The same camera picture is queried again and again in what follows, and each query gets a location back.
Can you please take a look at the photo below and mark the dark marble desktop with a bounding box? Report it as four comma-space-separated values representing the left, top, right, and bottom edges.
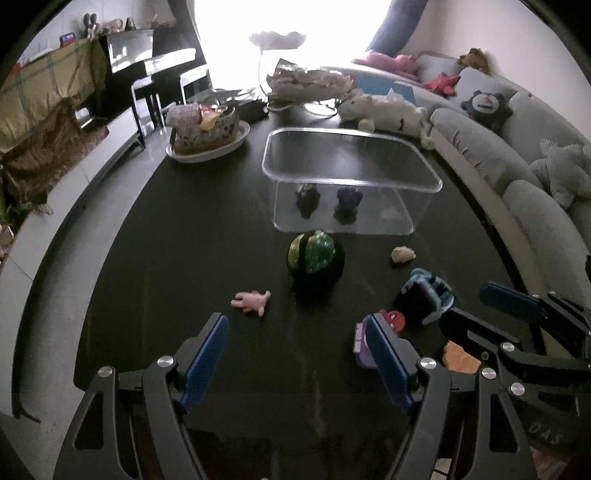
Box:
74, 108, 550, 480

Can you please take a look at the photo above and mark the light blue book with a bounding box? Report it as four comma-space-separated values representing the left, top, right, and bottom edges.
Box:
355, 75, 415, 103

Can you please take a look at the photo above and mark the green and black ball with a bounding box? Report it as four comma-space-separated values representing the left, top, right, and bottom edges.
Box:
287, 229, 345, 292

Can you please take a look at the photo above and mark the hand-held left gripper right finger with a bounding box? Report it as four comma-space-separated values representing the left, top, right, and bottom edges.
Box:
362, 314, 541, 480

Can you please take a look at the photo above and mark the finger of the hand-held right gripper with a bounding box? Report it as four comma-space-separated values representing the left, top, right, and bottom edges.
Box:
440, 308, 591, 402
479, 281, 591, 365

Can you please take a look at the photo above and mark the black toy figure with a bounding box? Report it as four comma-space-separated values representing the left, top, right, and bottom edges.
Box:
295, 184, 321, 219

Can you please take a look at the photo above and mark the navy round cushion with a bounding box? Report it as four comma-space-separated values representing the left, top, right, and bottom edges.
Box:
461, 90, 514, 134

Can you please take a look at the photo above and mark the blue curtain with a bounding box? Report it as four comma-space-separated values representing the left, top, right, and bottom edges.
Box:
367, 0, 428, 54

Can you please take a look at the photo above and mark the red star plush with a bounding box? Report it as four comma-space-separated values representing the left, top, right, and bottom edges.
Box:
422, 72, 461, 97

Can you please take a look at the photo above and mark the grey crumpled bag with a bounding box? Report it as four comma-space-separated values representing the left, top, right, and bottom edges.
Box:
194, 88, 257, 104

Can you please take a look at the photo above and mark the grey star pillow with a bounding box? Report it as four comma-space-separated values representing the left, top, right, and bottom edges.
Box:
530, 138, 591, 210

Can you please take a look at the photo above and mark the white sheep plush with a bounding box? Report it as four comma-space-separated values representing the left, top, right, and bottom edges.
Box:
338, 90, 437, 151

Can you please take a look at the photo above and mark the purple toy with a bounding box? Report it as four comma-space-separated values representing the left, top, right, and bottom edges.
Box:
353, 322, 377, 370

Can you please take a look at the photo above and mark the dark box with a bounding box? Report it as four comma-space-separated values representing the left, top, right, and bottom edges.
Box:
238, 99, 271, 121

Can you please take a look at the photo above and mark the brown fringed cloth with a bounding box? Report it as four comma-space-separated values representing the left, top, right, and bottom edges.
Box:
0, 99, 109, 204

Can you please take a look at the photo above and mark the orange cookie toy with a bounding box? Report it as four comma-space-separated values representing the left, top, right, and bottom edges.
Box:
442, 340, 482, 374

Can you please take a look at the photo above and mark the white oval tray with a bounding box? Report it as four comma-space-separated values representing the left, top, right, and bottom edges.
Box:
166, 121, 251, 164

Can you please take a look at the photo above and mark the black piano bench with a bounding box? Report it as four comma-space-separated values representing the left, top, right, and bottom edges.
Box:
179, 65, 212, 104

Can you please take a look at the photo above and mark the white low cabinet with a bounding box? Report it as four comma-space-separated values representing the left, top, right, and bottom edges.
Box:
0, 108, 146, 333

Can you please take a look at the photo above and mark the pink toy figure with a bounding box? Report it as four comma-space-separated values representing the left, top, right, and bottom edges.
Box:
231, 290, 271, 317

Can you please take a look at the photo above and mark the dark curtain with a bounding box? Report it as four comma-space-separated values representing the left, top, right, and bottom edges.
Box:
168, 0, 218, 88

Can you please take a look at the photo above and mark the yellow plaid cloth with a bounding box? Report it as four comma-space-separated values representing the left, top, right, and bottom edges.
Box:
0, 37, 109, 153

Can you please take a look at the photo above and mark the grey curved sofa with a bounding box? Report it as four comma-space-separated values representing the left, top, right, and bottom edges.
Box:
323, 53, 591, 333

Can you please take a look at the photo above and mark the purple toy figure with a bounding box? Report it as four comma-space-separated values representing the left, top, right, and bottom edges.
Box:
333, 187, 364, 225

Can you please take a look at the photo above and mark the red spider toy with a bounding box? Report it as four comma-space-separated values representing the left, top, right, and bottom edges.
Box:
379, 309, 407, 332

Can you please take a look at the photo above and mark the white tiered fruit stand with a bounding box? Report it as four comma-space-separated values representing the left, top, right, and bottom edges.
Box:
248, 31, 354, 116

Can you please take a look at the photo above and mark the pink plush toy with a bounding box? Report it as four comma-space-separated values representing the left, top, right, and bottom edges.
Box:
353, 51, 420, 81

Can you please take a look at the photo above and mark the brown lion plush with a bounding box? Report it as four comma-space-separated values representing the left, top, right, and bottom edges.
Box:
457, 47, 491, 75

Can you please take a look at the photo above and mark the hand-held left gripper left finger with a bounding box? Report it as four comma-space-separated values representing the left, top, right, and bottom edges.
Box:
53, 312, 230, 480

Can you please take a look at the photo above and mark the pile of snack packets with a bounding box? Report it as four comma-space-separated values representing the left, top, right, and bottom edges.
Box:
272, 65, 349, 93

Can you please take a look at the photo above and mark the patterned woven basket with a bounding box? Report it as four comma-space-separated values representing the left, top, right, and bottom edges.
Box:
170, 102, 241, 155

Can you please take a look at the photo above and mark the clear plastic container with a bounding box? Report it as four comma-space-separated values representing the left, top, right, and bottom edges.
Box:
262, 127, 443, 237

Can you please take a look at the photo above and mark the black piano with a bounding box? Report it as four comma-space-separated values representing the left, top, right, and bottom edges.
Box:
99, 28, 211, 134

